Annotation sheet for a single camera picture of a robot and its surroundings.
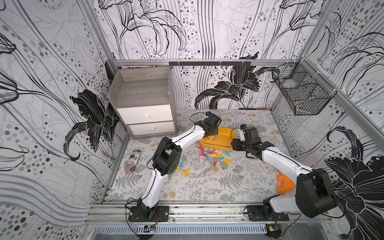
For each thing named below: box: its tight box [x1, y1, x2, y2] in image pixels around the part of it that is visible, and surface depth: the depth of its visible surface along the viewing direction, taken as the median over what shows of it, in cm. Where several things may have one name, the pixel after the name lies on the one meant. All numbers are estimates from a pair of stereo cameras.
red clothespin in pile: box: [196, 146, 217, 157], surface depth 97 cm
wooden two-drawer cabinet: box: [107, 66, 177, 139], surface depth 90 cm
